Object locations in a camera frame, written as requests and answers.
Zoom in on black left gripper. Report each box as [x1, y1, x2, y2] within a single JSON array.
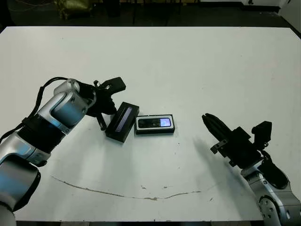
[[88, 80, 118, 132]]

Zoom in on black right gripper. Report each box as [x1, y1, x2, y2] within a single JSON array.
[[202, 113, 263, 170]]

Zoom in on black box lid with stripe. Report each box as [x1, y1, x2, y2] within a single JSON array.
[[105, 101, 140, 144]]

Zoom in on small black phone device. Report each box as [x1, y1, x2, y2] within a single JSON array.
[[138, 117, 172, 129]]

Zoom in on black box base white insert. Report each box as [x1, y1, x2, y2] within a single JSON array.
[[134, 114, 176, 136]]

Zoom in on black mesh visitor chair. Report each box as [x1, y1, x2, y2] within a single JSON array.
[[132, 0, 171, 26]]

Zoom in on yellow-green plastic bag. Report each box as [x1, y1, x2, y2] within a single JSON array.
[[54, 0, 93, 20]]

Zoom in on white wheeled board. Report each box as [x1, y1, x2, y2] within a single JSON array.
[[240, 0, 282, 11]]

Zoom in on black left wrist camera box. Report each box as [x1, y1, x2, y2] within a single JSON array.
[[100, 76, 127, 95]]

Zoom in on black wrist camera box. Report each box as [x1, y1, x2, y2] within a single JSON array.
[[251, 121, 273, 148], [100, 76, 127, 95]]

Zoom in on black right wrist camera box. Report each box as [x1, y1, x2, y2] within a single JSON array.
[[251, 121, 273, 148]]

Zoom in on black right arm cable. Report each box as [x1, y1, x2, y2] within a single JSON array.
[[257, 145, 273, 167]]

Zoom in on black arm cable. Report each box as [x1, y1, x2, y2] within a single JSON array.
[[257, 145, 273, 167], [0, 76, 72, 144]]

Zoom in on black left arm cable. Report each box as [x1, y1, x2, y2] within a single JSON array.
[[0, 76, 72, 144]]

